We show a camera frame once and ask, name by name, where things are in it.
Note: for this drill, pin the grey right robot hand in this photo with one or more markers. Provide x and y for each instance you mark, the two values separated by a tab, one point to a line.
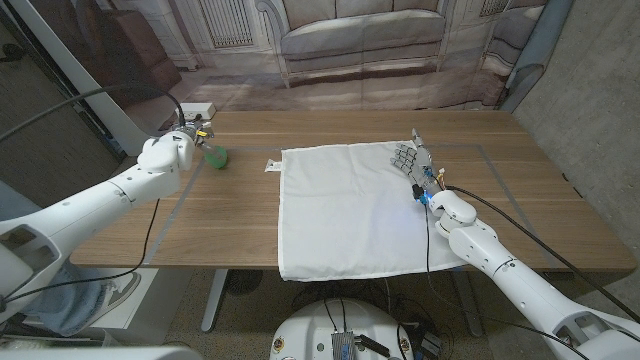
417	162

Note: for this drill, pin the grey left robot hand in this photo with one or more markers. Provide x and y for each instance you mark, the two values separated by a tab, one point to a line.
197	131

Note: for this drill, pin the green ball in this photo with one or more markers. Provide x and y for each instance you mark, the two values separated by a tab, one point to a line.
217	159

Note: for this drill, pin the white cloth napkin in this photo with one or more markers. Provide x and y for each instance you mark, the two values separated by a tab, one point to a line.
350	210

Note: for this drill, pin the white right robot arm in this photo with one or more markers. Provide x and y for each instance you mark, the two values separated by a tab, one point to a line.
525	290

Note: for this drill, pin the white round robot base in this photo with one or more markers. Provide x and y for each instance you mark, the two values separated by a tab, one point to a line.
310	330

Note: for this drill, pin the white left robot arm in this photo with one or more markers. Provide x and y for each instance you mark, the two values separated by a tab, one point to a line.
100	205

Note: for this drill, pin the white power strip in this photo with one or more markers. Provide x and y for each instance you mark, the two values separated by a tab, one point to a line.
197	110

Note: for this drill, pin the small white paper tag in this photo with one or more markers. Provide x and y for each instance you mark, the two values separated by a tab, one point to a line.
273	165

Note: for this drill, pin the printed sofa room backdrop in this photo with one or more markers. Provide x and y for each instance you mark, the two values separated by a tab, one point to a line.
350	50

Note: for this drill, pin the black round floor object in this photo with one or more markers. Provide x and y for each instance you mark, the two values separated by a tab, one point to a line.
244	281

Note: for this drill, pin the blue-grey rolled backdrop edge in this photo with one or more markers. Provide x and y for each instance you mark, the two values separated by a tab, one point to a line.
537	45

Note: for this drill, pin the grey finned electronics module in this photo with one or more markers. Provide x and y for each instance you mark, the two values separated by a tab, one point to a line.
343	346

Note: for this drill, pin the person in blue jeans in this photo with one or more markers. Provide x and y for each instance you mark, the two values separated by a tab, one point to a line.
65	305

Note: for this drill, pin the white slanted post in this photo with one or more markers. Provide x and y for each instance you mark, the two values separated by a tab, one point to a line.
90	85

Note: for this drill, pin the black wall mounted object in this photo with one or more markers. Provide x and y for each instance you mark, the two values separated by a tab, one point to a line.
10	52

